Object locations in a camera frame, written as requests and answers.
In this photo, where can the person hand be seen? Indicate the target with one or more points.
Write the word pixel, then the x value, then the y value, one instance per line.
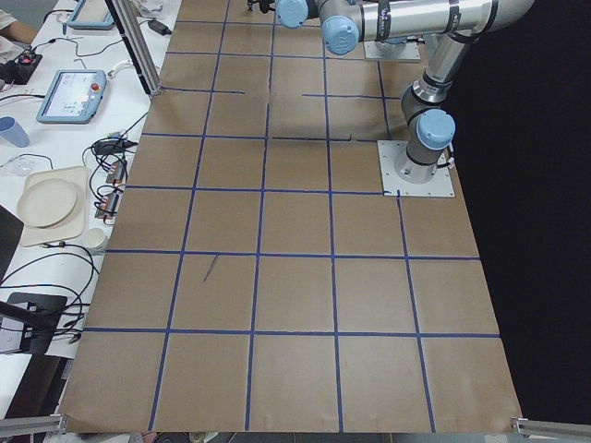
pixel 15 30

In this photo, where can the far teach pendant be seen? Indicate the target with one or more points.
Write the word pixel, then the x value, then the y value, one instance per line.
pixel 91 15

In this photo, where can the teach pendant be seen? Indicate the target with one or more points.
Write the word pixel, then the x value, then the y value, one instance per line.
pixel 73 98
pixel 91 15

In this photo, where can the near teach pendant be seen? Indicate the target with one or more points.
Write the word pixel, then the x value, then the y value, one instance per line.
pixel 73 98

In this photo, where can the blue plastic cup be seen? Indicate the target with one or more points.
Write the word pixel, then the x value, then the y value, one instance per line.
pixel 13 132

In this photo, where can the black power adapter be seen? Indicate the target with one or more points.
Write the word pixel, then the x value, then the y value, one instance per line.
pixel 158 27

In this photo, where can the round beige plate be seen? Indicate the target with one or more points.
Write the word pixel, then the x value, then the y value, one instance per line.
pixel 47 203

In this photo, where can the beige tray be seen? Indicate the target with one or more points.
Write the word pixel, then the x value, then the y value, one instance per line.
pixel 74 223

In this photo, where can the white paper cup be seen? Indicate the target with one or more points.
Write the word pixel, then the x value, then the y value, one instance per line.
pixel 95 240

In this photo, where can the aluminium frame post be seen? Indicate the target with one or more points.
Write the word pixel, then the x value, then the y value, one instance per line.
pixel 137 48

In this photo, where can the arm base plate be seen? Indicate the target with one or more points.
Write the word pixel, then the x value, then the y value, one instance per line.
pixel 400 52
pixel 401 177

